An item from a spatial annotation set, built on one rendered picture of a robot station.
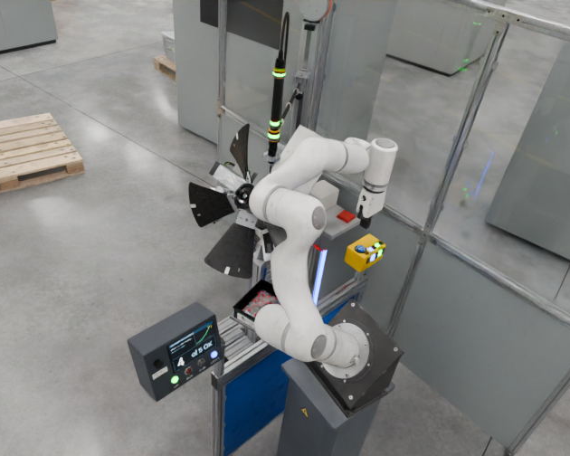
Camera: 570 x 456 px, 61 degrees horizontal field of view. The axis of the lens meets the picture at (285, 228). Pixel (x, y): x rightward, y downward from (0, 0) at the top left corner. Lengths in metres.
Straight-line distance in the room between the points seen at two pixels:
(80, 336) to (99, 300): 0.29
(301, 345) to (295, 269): 0.22
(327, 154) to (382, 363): 0.76
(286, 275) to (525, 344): 1.52
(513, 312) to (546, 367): 0.29
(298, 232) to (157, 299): 2.26
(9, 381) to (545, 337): 2.75
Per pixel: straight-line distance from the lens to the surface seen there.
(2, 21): 7.40
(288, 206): 1.19
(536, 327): 2.48
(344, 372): 1.74
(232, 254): 2.16
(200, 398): 2.88
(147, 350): 1.51
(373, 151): 1.54
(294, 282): 1.30
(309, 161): 1.24
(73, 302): 3.44
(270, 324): 1.42
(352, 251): 2.16
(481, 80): 2.15
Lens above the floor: 2.44
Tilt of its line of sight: 38 degrees down
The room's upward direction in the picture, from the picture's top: 7 degrees clockwise
